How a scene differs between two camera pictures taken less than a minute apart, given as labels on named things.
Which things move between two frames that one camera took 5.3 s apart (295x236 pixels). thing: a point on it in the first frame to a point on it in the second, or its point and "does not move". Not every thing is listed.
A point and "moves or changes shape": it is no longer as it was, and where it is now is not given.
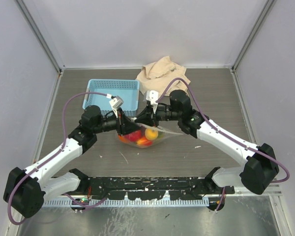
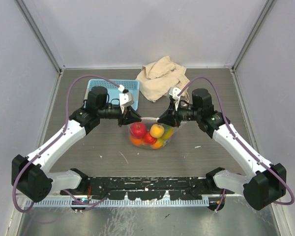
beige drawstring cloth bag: [158, 76] does not move
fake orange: [123, 139] to [137, 142]
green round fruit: [161, 134] to [168, 132]
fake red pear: [144, 141] to [149, 139]
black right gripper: [147, 117] to [171, 117]
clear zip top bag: [146, 135] moves or changes shape
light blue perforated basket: [128, 89] does not move
